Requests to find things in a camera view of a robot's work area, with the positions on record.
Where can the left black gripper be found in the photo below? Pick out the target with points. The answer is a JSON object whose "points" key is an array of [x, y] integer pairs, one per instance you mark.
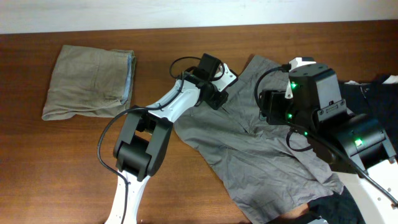
{"points": [[216, 98]]}

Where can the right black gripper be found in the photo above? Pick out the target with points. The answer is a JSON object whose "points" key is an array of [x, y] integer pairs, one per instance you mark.
{"points": [[269, 106]]}

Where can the grey shorts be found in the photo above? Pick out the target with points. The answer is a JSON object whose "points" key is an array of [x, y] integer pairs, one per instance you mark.
{"points": [[266, 171]]}

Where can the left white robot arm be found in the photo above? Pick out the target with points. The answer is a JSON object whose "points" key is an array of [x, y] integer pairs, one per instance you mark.
{"points": [[144, 138]]}

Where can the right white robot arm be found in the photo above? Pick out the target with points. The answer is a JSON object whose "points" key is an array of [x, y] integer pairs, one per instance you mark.
{"points": [[312, 106]]}

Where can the dark navy garment pile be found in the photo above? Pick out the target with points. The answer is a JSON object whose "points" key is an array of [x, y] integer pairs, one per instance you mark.
{"points": [[373, 96]]}

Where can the folded khaki shorts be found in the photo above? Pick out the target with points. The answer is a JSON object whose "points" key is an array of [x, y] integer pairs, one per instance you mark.
{"points": [[90, 82]]}

